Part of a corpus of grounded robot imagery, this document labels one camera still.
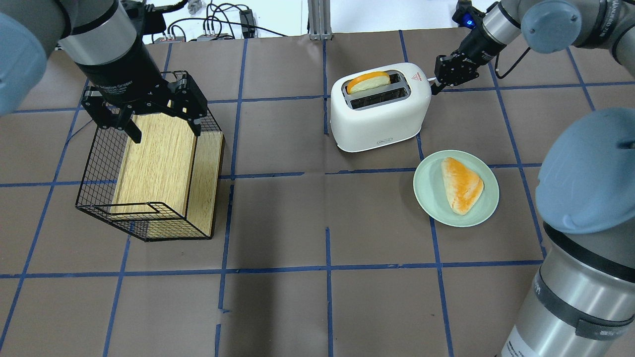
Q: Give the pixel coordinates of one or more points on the aluminium frame post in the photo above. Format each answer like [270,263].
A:
[319,20]

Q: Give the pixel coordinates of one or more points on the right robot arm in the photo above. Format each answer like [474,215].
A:
[582,297]

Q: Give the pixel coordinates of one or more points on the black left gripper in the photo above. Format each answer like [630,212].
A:
[124,73]

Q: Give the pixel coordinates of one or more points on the black wire basket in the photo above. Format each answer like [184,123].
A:
[100,176]

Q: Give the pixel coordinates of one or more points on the light green plate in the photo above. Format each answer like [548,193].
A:
[430,192]

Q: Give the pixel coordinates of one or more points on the triangular bread on plate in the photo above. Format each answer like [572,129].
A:
[462,186]

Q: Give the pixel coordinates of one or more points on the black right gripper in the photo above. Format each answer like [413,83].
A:
[475,46]

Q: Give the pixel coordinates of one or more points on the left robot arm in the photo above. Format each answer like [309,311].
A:
[104,39]

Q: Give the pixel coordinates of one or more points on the wooden board in basket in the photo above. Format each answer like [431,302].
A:
[166,186]

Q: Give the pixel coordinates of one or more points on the toast slice in toaster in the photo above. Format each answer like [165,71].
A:
[368,81]

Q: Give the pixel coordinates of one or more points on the white two-slot toaster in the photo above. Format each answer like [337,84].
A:
[379,116]

